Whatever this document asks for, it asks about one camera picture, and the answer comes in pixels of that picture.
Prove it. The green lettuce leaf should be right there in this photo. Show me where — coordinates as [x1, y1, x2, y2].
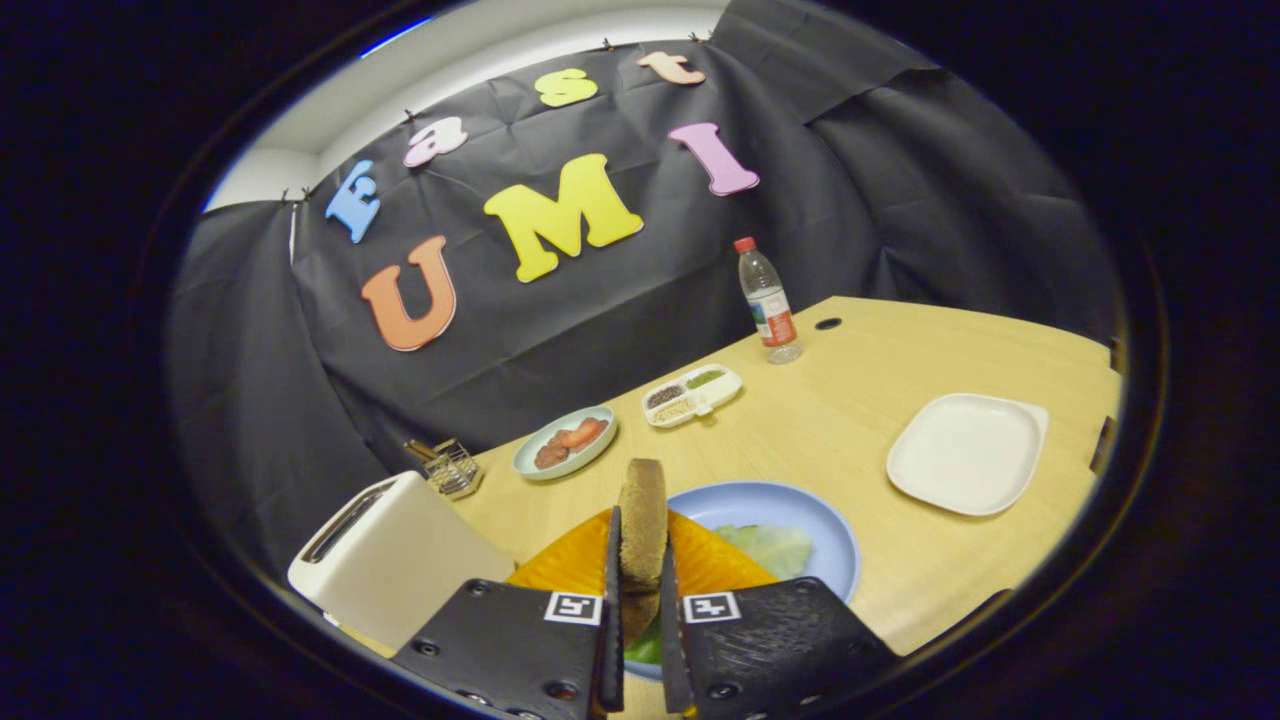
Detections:
[625, 523, 813, 666]

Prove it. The clear wire utensil holder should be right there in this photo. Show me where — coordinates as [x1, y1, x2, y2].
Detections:
[404, 437, 485, 500]

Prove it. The white divided condiment tray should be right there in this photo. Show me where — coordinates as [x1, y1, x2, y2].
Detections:
[641, 363, 744, 429]

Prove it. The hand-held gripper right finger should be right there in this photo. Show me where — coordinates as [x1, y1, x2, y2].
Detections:
[655, 510, 901, 720]

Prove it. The brown bread slice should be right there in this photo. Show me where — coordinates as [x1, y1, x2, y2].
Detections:
[617, 458, 669, 649]

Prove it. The white toaster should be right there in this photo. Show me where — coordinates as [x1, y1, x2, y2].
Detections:
[287, 470, 517, 651]

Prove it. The white square plate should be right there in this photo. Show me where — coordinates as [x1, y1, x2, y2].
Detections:
[886, 393, 1050, 518]

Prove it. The pale green round plate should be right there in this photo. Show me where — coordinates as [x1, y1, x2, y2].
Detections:
[512, 405, 619, 482]

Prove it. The clear red-capped water bottle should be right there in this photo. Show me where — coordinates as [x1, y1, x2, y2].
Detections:
[733, 236, 804, 365]

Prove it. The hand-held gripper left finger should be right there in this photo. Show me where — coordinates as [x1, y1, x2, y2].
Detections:
[390, 505, 626, 720]

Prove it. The light blue round plate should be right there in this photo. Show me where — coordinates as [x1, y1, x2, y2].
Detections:
[625, 480, 862, 683]

